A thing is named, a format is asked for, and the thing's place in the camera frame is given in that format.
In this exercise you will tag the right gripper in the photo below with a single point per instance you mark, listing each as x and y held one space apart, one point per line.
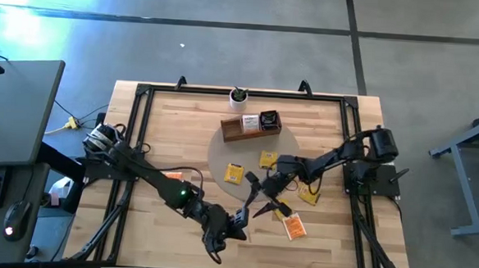
278 185

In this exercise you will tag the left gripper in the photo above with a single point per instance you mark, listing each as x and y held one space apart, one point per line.
216 227

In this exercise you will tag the yellow tea packet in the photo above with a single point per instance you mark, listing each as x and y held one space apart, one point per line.
279 216
308 197
234 174
268 160

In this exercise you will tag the dark blue tea packet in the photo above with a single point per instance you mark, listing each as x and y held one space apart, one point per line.
270 120

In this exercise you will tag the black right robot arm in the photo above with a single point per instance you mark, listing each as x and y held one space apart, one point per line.
328 159

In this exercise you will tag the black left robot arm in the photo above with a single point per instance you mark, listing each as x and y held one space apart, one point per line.
155 179

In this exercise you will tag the wooden three-compartment tea box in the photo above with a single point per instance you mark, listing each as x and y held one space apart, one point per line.
231 129

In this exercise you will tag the round grey placemat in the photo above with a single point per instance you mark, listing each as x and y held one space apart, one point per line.
222 153

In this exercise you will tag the white pot with succulent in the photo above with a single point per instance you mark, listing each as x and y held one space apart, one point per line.
238 103

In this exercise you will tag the black floor tape strip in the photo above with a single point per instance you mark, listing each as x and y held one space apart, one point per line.
188 22
356 54

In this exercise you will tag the white plastic part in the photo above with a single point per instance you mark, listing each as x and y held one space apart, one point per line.
61 185

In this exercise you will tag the black computer mouse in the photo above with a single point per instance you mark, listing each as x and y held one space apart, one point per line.
16 218

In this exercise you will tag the grey desk top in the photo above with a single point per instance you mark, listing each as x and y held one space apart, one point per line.
15 110

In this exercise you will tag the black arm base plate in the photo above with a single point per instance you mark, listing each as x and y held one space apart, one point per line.
110 175
380 182

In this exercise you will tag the black metal table frame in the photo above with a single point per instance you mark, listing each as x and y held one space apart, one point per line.
192 90

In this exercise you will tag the black desk bracket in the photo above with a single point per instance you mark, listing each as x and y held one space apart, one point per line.
57 161

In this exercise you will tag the grey metal table frame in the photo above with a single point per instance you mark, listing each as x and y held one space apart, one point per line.
465 187

